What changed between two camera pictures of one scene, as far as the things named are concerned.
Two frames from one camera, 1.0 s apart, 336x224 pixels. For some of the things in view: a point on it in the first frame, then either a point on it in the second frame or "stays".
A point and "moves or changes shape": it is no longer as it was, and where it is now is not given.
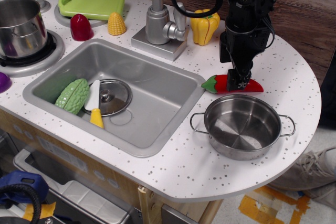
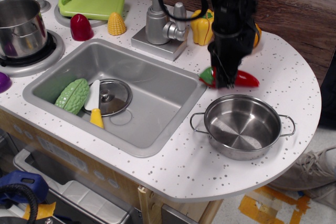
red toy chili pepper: (218, 84) moves or changes shape
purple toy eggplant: (6, 83) stays
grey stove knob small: (45, 6) stays
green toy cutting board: (97, 4) stays
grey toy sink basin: (163, 94) stays
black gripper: (240, 49) -> (230, 43)
